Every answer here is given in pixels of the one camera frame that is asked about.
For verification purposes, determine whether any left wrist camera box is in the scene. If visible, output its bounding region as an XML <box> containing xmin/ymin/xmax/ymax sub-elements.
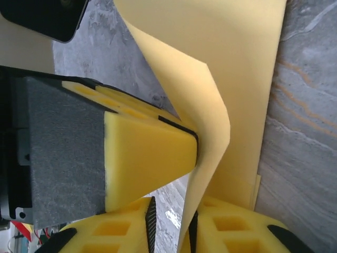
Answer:
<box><xmin>0</xmin><ymin>0</ymin><xmax>89</xmax><ymax>72</ymax></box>

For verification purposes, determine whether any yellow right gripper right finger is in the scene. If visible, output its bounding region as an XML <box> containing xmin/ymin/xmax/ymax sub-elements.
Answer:
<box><xmin>195</xmin><ymin>202</ymin><xmax>315</xmax><ymax>253</ymax></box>

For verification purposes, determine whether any yellow paper sheet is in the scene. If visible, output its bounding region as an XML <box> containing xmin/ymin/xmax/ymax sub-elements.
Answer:
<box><xmin>113</xmin><ymin>0</ymin><xmax>288</xmax><ymax>253</ymax></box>

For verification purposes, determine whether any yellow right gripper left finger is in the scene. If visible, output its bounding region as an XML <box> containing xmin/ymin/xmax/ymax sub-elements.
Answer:
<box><xmin>39</xmin><ymin>197</ymin><xmax>156</xmax><ymax>253</ymax></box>

